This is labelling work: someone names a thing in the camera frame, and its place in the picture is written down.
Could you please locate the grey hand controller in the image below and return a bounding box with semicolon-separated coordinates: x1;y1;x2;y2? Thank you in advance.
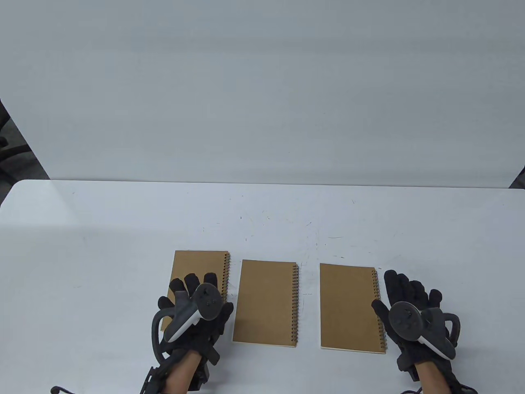
388;302;461;361
151;283;222;362

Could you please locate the black office chair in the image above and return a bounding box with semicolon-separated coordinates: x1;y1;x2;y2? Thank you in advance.
0;108;32;181

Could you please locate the person's left forearm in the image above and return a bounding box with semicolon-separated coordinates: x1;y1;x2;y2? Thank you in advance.
163;352;204;394

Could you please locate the brown spiral notebook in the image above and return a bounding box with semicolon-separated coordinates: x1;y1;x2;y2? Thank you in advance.
232;259;300;348
161;250;231;332
320;263;388;355

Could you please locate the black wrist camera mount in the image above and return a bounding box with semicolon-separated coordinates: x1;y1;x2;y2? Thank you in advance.
446;367;477;394
139;357;210;394

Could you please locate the white backdrop board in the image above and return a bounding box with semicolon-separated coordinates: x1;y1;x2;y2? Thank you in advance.
0;0;525;189

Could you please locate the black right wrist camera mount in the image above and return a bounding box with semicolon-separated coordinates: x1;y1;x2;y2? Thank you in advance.
446;367;477;394

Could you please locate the grey right hand controller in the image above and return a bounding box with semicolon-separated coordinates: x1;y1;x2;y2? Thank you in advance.
388;302;461;361

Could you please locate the person's right hand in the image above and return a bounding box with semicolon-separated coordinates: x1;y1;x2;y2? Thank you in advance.
371;270;461;372

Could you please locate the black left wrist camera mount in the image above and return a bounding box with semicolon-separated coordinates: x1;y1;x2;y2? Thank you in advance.
139;357;210;394

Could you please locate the grey left hand controller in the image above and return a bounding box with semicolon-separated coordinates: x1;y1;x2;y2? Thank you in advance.
151;283;222;362

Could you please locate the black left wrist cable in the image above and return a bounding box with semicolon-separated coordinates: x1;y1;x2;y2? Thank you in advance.
51;385;142;394

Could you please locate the person's right forearm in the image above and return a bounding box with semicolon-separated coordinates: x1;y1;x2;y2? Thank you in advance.
413;361;452;394

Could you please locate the person's left hand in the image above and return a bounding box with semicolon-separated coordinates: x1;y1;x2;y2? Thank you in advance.
157;272;235;367

